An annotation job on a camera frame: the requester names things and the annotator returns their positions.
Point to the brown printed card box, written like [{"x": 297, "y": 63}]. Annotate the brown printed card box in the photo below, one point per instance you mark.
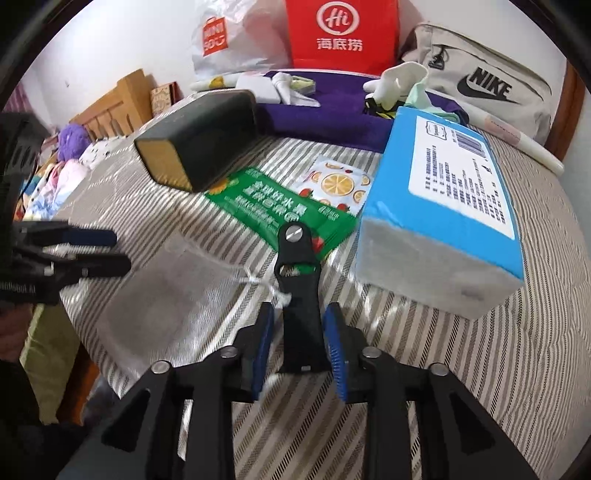
[{"x": 163, "y": 97}]

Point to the orange fruit sachet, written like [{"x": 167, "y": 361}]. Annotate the orange fruit sachet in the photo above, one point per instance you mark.
[{"x": 335, "y": 184}]

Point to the mint green cloth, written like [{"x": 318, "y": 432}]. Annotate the mint green cloth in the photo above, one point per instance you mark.
[{"x": 419, "y": 99}]

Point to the black clip tool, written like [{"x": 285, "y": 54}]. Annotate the black clip tool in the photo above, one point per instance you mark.
[{"x": 298, "y": 273}]

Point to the striped bed cover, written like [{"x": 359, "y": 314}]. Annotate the striped bed cover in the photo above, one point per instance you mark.
[{"x": 527, "y": 361}]

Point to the white spotted plush toy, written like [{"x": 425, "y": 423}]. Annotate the white spotted plush toy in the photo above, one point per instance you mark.
[{"x": 95, "y": 153}]

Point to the grey Nike bag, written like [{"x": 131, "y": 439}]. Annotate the grey Nike bag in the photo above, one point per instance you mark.
[{"x": 474, "y": 73}]

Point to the white tissue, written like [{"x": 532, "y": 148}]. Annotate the white tissue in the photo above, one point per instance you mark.
[{"x": 290, "y": 97}]

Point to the green fruit packet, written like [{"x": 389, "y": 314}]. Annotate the green fruit packet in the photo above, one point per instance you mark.
[{"x": 263, "y": 205}]

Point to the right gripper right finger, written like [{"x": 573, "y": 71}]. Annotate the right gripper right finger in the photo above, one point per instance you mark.
[{"x": 365, "y": 374}]

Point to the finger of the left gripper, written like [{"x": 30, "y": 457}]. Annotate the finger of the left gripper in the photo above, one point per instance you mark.
[
  {"x": 57, "y": 232},
  {"x": 48, "y": 270}
]

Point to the dark green tin box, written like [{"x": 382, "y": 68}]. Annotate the dark green tin box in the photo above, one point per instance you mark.
[{"x": 191, "y": 147}]

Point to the white cotton glove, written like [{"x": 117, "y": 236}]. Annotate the white cotton glove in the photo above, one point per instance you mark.
[{"x": 395, "y": 84}]

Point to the purple towel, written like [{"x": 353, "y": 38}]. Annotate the purple towel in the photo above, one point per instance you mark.
[{"x": 339, "y": 119}]

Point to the red paper bag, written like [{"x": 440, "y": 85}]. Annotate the red paper bag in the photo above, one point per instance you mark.
[{"x": 359, "y": 36}]

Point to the wooden door frame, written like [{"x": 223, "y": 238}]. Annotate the wooden door frame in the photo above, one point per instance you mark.
[{"x": 567, "y": 115}]

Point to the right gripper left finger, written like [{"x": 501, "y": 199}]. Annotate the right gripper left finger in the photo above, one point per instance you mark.
[{"x": 232, "y": 374}]

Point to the purple plush toy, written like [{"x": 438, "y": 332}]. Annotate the purple plush toy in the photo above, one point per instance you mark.
[{"x": 73, "y": 140}]

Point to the white mesh drawstring bag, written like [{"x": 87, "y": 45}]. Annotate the white mesh drawstring bag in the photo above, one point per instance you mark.
[{"x": 178, "y": 294}]

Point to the blue tissue pack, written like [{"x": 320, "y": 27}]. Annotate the blue tissue pack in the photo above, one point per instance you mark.
[{"x": 439, "y": 226}]

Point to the white Miniso plastic bag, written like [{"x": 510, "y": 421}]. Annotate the white Miniso plastic bag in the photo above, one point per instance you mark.
[{"x": 236, "y": 36}]

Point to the green tea leaf pouch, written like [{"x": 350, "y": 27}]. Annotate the green tea leaf pouch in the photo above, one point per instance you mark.
[{"x": 302, "y": 85}]

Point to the yellow black pouch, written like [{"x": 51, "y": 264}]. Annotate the yellow black pouch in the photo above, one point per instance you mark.
[{"x": 378, "y": 110}]

